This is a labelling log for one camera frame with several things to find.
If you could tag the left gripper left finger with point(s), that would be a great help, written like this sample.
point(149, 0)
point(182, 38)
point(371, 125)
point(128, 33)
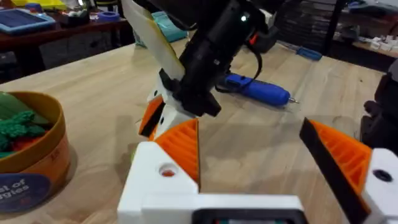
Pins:
point(149, 168)

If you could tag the blue flat tray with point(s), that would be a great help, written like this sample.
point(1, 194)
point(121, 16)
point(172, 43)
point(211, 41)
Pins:
point(21, 20)

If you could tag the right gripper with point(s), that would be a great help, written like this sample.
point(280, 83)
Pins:
point(205, 65)

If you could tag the teal box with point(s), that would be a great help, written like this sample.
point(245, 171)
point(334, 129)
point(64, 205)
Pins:
point(169, 28)

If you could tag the right wrist upright flat plate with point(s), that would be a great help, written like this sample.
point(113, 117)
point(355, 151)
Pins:
point(149, 34)

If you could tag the round tub with toys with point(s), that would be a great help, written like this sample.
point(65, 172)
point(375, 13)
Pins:
point(28, 149)

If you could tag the black shelf rack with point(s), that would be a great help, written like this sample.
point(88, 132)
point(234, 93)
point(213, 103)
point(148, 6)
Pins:
point(308, 21)

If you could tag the yellow box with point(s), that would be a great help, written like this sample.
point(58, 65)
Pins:
point(40, 3)

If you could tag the blue electric screwdriver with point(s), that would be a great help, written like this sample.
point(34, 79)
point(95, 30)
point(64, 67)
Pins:
point(261, 90)

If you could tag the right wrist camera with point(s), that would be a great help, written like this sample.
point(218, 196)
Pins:
point(264, 37)

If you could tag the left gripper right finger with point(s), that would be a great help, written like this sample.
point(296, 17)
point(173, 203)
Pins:
point(348, 165)

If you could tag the dark wooden side table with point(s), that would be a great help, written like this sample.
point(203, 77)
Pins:
point(62, 34)

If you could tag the workbench with small parts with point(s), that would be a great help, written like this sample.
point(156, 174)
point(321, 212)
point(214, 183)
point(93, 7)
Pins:
point(376, 43)

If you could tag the blue tape roll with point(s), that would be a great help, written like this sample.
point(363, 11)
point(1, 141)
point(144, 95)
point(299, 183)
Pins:
point(108, 16)

